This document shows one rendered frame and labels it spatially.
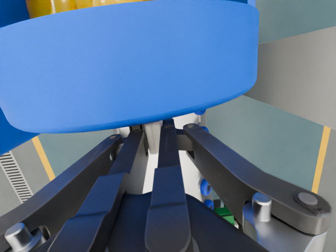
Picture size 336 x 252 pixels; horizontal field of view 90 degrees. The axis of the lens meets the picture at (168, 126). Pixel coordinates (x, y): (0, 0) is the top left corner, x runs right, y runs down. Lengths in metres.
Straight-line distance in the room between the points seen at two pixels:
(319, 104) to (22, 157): 2.06
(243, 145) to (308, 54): 1.02
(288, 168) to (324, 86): 1.33
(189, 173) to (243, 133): 1.14
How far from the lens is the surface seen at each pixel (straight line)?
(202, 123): 0.43
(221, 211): 0.70
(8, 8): 0.30
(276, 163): 1.89
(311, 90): 0.77
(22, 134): 0.57
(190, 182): 0.52
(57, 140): 1.73
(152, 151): 0.15
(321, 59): 0.74
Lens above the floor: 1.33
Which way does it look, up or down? 70 degrees down
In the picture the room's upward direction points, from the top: 177 degrees clockwise
